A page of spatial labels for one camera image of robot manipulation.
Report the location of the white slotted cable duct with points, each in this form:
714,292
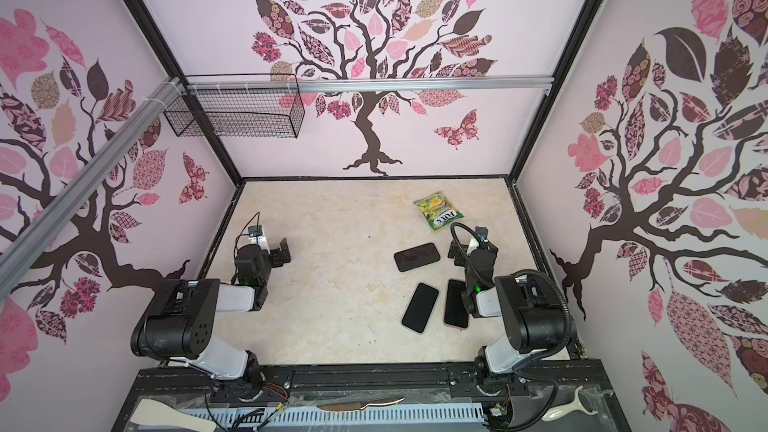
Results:
307,416

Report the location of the wooden spatula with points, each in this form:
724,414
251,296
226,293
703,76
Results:
149,412

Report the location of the aluminium rail left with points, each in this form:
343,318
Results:
19,257

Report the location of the black phone right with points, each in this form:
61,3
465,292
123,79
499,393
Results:
455,313

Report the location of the green snack packet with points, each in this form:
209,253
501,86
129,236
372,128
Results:
438,211

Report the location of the black phone middle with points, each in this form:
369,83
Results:
420,307

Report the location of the black phone case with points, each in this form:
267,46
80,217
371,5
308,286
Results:
416,257

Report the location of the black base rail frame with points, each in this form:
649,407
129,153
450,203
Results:
357,387

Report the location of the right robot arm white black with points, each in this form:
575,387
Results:
536,319

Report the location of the black phone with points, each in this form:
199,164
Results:
455,313
420,307

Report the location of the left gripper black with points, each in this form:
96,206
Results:
279,252

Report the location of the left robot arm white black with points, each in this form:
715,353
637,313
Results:
178,324

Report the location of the white peeler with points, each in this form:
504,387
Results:
575,405

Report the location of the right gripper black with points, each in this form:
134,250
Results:
459,252

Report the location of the black wire basket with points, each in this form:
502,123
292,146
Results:
259,105

